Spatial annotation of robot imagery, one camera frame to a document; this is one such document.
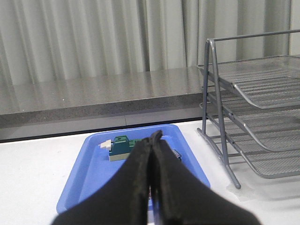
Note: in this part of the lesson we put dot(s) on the silver mesh three-tier rack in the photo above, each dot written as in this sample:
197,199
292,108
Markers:
255,105

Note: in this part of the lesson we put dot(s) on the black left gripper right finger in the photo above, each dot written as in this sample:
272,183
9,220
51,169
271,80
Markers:
179,198

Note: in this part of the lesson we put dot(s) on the clear tape under rack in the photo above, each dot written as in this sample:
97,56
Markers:
254,187

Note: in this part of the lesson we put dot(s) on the grey stone counter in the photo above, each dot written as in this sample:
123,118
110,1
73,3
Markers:
99,103

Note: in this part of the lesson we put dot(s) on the green electrical module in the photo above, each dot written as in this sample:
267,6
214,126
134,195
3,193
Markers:
121,147

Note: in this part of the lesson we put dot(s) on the red emergency stop button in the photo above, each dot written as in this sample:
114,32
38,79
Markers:
177,155

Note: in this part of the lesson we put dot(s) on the blue plastic tray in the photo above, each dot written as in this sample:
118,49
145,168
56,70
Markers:
92,168

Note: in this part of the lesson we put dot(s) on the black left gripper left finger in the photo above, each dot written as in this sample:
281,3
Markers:
123,200

